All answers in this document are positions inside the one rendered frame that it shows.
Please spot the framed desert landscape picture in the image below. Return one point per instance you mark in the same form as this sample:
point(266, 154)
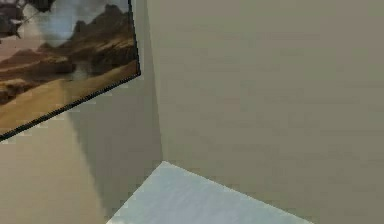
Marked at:
point(66, 60)

